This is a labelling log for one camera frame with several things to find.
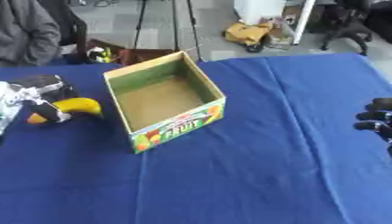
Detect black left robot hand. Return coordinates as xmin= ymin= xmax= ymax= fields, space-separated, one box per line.
xmin=9 ymin=73 xmax=81 ymax=124

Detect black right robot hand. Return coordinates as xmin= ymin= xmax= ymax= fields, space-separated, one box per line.
xmin=352 ymin=97 xmax=392 ymax=157

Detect yellow toy banana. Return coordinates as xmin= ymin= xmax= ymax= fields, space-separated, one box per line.
xmin=25 ymin=97 xmax=104 ymax=125

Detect brown cardboard box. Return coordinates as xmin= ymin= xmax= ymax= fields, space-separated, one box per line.
xmin=117 ymin=48 xmax=178 ymax=67

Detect open cardboard box green inside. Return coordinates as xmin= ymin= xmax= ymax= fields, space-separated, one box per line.
xmin=102 ymin=50 xmax=228 ymax=155

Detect person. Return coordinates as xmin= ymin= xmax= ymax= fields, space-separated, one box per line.
xmin=0 ymin=0 xmax=65 ymax=67

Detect black office chair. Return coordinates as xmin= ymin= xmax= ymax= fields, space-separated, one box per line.
xmin=317 ymin=0 xmax=375 ymax=56

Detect white table leg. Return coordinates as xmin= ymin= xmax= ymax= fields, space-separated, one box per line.
xmin=290 ymin=0 xmax=319 ymax=46

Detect black tripod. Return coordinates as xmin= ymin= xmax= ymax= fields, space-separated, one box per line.
xmin=129 ymin=0 xmax=206 ymax=63

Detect yellow bag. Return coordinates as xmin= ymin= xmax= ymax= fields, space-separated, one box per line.
xmin=221 ymin=22 xmax=275 ymax=46

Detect white cabinet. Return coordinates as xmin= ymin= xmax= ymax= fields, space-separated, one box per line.
xmin=233 ymin=0 xmax=288 ymax=25

